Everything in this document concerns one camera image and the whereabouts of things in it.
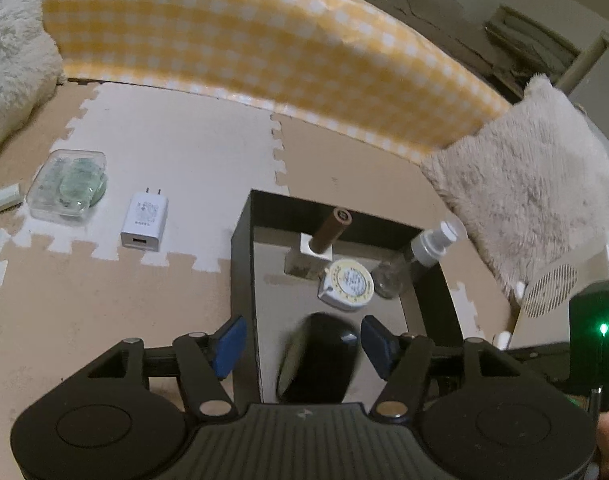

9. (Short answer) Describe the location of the brown lipstick tube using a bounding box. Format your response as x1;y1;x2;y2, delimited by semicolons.
284;207;355;279

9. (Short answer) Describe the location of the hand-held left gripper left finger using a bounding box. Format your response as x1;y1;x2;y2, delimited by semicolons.
59;315;248;418

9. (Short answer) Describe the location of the white space heater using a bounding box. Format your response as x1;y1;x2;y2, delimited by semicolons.
494;232;609;352

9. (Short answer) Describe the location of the folded grey bedding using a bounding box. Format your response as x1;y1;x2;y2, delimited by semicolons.
484;5;587;98

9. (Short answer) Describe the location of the round white dial timer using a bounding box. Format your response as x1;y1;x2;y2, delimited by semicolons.
317;260;374;312

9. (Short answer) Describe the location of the clear plastic case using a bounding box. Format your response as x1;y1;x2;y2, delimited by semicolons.
25;149;108;221

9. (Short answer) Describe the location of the clear spray bottle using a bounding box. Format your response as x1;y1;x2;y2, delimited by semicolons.
371;220;461;299

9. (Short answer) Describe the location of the small white cylinder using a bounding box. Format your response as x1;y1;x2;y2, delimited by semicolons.
0;183;22;217

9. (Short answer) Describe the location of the black square tray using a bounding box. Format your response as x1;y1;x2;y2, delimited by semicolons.
231;189;460;404

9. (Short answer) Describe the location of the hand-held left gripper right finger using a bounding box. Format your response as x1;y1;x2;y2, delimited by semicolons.
360;315;540;418

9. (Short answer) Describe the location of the yellow checked blanket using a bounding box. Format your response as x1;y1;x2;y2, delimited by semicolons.
33;0;513;155

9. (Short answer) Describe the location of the black oval case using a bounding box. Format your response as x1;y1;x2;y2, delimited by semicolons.
276;312;360;404

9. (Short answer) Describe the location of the white wall charger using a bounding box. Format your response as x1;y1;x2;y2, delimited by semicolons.
120;187;170;255

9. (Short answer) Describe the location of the white foam mat tile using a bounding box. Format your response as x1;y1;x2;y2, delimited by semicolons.
0;82;292;271

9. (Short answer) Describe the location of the white fluffy cushion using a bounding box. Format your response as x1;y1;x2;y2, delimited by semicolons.
0;0;65;167
421;74;609;302

